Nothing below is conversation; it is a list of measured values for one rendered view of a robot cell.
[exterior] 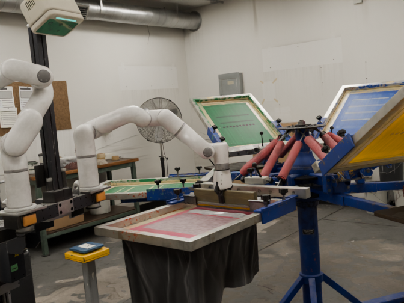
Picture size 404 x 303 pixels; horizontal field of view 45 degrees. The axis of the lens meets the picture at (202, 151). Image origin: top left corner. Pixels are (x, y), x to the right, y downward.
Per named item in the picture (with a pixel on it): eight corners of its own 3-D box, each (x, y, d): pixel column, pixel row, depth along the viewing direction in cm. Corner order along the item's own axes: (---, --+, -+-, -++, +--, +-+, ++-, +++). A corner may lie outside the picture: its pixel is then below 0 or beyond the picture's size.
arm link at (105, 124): (140, 96, 232) (141, 97, 251) (68, 130, 230) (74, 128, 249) (154, 123, 234) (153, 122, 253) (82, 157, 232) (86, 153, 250)
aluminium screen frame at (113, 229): (191, 251, 185) (190, 241, 185) (94, 234, 223) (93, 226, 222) (294, 207, 245) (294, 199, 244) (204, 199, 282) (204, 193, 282)
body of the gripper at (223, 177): (222, 165, 253) (223, 186, 254) (210, 168, 246) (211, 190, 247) (234, 165, 249) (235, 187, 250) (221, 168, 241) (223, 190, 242)
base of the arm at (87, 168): (66, 190, 239) (62, 159, 237) (83, 186, 250) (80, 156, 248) (91, 190, 232) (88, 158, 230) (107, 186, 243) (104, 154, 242)
